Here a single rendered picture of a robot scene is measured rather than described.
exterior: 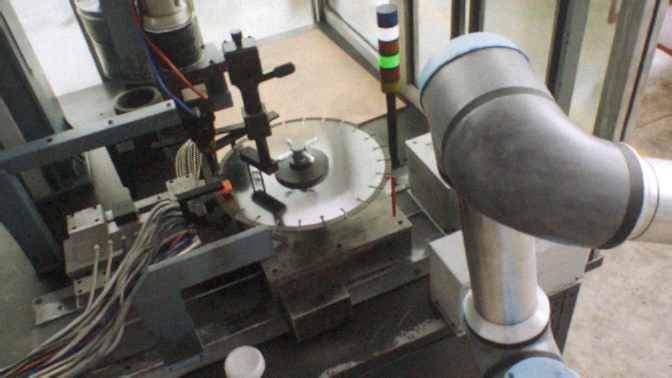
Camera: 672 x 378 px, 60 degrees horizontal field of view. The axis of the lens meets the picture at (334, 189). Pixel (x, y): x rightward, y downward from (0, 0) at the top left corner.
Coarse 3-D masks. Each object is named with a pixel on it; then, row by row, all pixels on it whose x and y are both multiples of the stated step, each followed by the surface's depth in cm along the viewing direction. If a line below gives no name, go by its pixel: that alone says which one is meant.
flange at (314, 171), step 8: (312, 152) 119; (320, 152) 118; (288, 160) 116; (304, 160) 114; (320, 160) 116; (328, 160) 116; (280, 168) 116; (288, 168) 115; (296, 168) 114; (304, 168) 114; (312, 168) 114; (320, 168) 114; (328, 168) 116; (280, 176) 114; (288, 176) 114; (296, 176) 113; (304, 176) 113; (312, 176) 113; (320, 176) 113; (288, 184) 113; (296, 184) 112; (304, 184) 112
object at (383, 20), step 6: (378, 6) 121; (384, 6) 121; (390, 6) 120; (396, 6) 120; (378, 12) 119; (384, 12) 118; (390, 12) 118; (396, 12) 119; (378, 18) 120; (384, 18) 119; (390, 18) 119; (396, 18) 120; (378, 24) 121; (384, 24) 120; (390, 24) 120
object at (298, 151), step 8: (288, 144) 115; (296, 144) 114; (304, 144) 114; (312, 144) 115; (288, 152) 113; (296, 152) 112; (304, 152) 112; (280, 160) 112; (296, 160) 114; (312, 160) 111
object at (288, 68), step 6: (282, 66) 93; (288, 66) 93; (294, 66) 94; (270, 72) 94; (276, 72) 93; (282, 72) 93; (288, 72) 93; (294, 72) 94; (252, 78) 94; (258, 78) 94; (264, 78) 94; (270, 78) 94; (252, 84) 94
